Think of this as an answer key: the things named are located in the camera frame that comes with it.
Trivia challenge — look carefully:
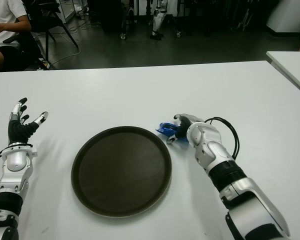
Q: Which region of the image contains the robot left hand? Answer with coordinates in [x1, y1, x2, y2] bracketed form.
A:
[7, 97, 50, 146]

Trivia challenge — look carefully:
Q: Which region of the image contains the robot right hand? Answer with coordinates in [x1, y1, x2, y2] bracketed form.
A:
[165, 113, 205, 146]

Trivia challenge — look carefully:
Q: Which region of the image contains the blue Oreo packet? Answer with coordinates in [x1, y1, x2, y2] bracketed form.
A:
[155, 121, 190, 144]

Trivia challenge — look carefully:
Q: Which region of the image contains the round brown tray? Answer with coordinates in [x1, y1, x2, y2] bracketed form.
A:
[70, 125, 173, 221]

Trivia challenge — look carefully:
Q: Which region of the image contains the black wheeled stand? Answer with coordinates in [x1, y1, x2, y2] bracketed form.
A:
[168, 9, 191, 38]

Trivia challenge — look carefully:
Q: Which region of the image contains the white humanoid robot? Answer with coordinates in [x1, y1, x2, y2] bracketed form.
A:
[149, 0, 170, 40]

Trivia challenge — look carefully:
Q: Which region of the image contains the seated person white shirt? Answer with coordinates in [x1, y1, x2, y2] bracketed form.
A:
[0, 0, 32, 72]

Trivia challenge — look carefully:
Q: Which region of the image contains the black chair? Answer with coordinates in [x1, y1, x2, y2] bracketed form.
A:
[2, 0, 80, 71]

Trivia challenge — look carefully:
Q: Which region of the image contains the white side table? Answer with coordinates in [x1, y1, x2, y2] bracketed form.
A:
[265, 50, 300, 99]

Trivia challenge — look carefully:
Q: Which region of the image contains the black equipment cart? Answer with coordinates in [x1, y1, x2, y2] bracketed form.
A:
[99, 0, 128, 40]

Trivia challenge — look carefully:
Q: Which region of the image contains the white cabinet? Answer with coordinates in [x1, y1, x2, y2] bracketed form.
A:
[266, 0, 300, 33]

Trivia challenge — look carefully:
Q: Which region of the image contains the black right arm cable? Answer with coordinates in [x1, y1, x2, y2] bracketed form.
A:
[204, 116, 240, 160]

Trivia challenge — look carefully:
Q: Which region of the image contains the white floor cable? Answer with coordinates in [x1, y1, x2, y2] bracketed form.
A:
[48, 18, 101, 66]

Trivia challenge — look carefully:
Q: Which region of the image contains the folded silver frame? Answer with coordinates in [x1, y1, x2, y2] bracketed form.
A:
[236, 7, 253, 31]

